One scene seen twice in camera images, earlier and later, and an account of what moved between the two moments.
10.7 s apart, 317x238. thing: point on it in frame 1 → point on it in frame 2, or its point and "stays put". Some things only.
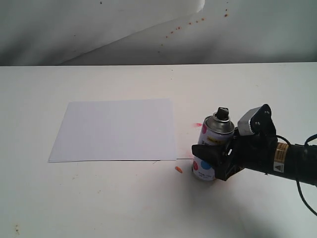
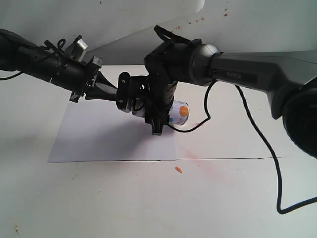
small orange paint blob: x=179 y=169 stays put
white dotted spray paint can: x=216 y=130 → x=179 y=114
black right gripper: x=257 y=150 → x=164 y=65
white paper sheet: x=116 y=130 stays put
